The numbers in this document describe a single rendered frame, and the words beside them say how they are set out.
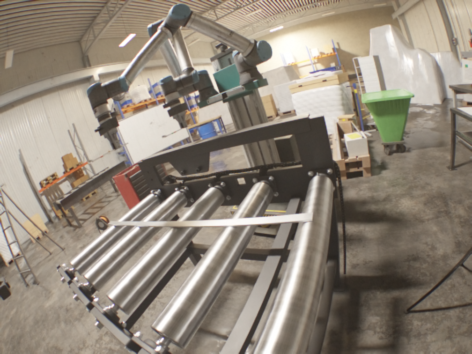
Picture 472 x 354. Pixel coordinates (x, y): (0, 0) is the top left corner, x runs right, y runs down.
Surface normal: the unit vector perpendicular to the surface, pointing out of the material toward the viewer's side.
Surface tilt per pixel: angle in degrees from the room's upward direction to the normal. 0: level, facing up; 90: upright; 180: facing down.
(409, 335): 0
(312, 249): 20
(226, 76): 90
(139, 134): 90
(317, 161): 90
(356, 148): 90
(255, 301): 0
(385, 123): 101
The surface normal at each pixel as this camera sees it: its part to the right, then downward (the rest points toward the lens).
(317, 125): -0.41, 0.46
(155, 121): 0.60, 0.09
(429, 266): -0.32, -0.88
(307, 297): 0.25, -0.77
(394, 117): -0.46, 0.63
